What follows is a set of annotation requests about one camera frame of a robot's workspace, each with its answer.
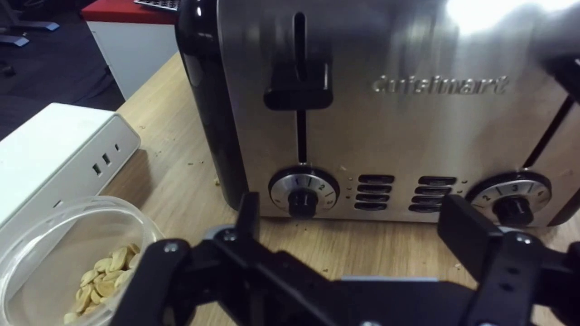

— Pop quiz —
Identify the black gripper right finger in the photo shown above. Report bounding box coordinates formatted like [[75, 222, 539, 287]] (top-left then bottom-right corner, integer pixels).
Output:
[[438, 196, 580, 326]]

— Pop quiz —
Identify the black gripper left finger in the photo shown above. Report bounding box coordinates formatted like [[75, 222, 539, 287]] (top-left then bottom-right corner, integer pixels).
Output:
[[111, 193, 331, 326]]

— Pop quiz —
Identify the toaster knob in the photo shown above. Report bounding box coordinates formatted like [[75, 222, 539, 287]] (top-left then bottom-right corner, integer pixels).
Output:
[[467, 171, 554, 227], [269, 167, 342, 220]]

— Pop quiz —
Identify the black four-slot toaster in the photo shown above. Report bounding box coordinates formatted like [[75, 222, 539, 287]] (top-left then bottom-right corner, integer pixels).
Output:
[[177, 0, 580, 229]]

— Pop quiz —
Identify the small clear plastic bowl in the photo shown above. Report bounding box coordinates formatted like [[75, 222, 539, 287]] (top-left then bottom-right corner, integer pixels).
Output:
[[0, 196, 162, 326]]

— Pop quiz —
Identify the white power strip box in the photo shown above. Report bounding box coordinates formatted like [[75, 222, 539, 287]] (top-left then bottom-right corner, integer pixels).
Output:
[[0, 104, 140, 243]]

